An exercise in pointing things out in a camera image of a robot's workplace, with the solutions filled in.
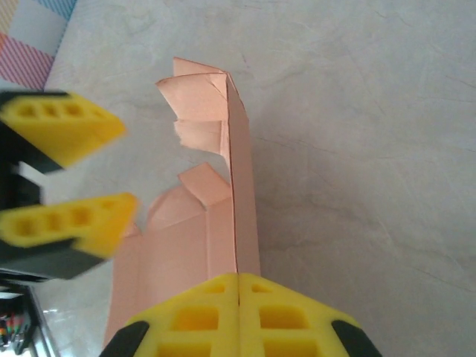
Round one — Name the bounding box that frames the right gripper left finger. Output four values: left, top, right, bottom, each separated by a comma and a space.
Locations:
98, 273, 239, 357

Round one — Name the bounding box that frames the orange paper box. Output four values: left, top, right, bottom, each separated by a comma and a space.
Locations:
103, 56, 262, 347

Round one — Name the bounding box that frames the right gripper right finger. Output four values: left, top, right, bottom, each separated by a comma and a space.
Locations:
237, 273, 384, 357

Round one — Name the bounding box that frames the long aluminium base rail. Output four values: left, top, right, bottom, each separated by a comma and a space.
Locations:
0, 280, 62, 357

